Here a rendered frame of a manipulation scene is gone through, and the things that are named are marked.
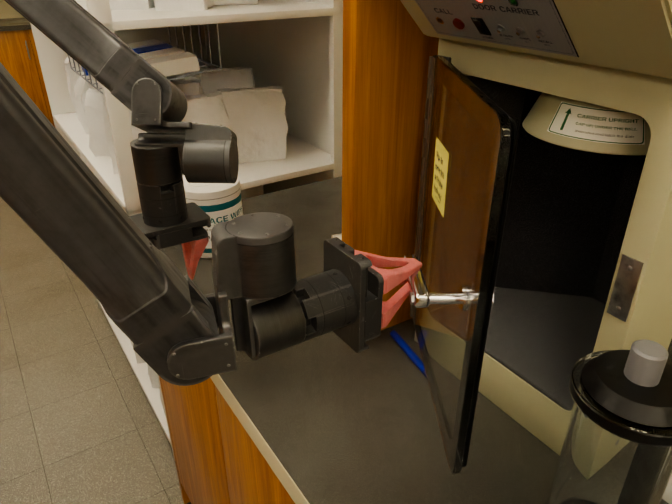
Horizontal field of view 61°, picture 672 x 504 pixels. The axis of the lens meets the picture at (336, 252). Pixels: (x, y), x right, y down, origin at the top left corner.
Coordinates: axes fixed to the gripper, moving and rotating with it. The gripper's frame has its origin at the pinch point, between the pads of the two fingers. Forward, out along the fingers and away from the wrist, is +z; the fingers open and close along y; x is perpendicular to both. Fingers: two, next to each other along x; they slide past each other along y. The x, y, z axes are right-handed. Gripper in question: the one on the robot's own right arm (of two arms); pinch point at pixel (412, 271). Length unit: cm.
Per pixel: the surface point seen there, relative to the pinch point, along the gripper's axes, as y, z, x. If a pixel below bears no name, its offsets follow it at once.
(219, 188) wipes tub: -11, 2, 60
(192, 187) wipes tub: -11, -2, 63
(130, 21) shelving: 17, 0, 100
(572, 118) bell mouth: 14.7, 18.1, -3.2
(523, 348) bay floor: -18.2, 20.8, -0.9
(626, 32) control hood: 24.6, 9.6, -12.2
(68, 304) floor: -118, -18, 221
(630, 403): -2.3, 3.8, -23.3
